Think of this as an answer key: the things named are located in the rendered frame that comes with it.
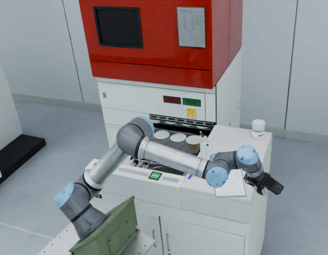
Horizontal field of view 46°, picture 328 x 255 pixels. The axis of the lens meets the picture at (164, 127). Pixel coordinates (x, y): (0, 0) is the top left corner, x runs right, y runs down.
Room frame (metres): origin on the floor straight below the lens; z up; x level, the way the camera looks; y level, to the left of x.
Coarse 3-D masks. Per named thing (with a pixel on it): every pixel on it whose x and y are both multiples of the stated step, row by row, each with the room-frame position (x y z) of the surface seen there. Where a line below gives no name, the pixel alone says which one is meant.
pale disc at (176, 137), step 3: (174, 135) 2.05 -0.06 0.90; (177, 135) 2.04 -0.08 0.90; (180, 135) 2.04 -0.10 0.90; (183, 135) 2.04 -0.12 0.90; (171, 138) 2.02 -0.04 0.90; (174, 138) 2.01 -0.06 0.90; (177, 138) 2.01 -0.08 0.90; (180, 138) 2.01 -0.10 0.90; (183, 138) 2.00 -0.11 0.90; (174, 141) 1.98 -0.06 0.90; (177, 141) 1.97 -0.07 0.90; (180, 141) 1.97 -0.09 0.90
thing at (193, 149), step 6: (174, 132) 2.08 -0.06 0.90; (180, 132) 2.08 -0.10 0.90; (156, 138) 2.03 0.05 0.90; (168, 138) 2.02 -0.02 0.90; (162, 144) 1.96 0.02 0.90; (168, 144) 1.95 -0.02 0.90; (174, 144) 1.95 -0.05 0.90; (180, 144) 1.94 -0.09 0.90; (186, 144) 1.93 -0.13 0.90; (192, 144) 1.93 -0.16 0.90; (198, 144) 1.92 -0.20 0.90; (180, 150) 1.88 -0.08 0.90; (186, 150) 1.87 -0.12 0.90; (192, 150) 1.86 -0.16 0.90; (198, 150) 1.86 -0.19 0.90
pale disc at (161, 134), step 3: (156, 132) 2.10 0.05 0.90; (159, 132) 2.10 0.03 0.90; (162, 132) 2.10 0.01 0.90; (165, 132) 2.10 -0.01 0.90; (168, 132) 2.09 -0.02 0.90; (156, 135) 2.07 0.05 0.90; (159, 135) 2.06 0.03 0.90; (162, 135) 2.06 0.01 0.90; (165, 135) 2.06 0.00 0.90; (168, 135) 2.06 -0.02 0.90; (159, 138) 2.03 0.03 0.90; (162, 138) 2.03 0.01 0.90
